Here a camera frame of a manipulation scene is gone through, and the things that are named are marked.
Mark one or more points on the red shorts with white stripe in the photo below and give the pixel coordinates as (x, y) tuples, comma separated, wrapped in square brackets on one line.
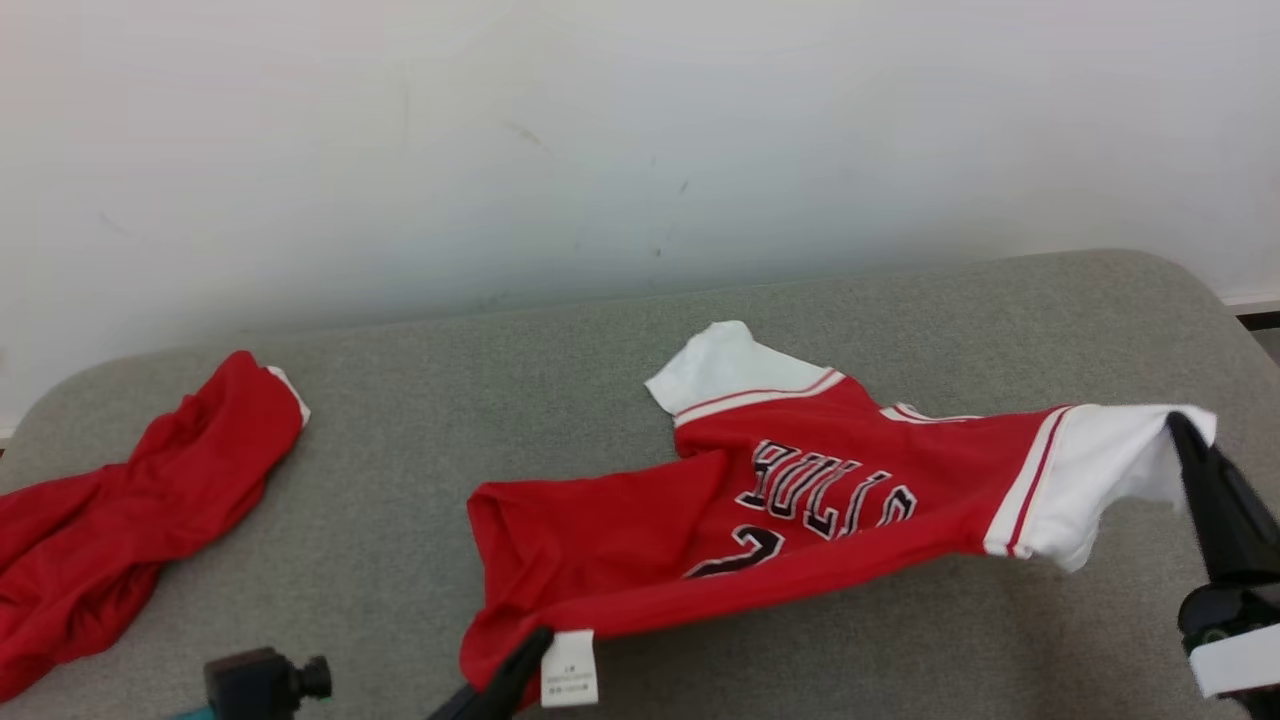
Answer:
[(120, 520)]

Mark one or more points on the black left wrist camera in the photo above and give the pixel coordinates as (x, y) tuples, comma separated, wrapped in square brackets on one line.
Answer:
[(255, 685)]

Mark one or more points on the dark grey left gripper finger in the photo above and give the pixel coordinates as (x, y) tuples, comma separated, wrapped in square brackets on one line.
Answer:
[(505, 680)]

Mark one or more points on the red white basketball jersey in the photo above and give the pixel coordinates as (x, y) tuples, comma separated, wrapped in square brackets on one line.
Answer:
[(620, 540)]

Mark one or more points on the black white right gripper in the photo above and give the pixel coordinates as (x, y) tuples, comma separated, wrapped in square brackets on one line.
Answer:
[(1240, 640)]

